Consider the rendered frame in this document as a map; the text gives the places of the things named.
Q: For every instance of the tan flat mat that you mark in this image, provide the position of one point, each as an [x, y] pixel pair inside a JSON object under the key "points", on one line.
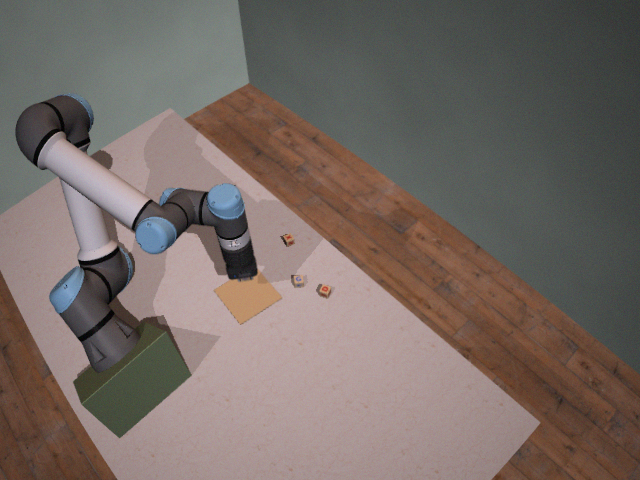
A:
{"points": [[247, 299]]}

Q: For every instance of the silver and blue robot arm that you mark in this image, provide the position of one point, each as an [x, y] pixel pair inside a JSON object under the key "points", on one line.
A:
{"points": [[82, 298]]}

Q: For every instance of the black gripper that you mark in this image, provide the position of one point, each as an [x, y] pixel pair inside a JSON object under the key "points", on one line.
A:
{"points": [[236, 257]]}

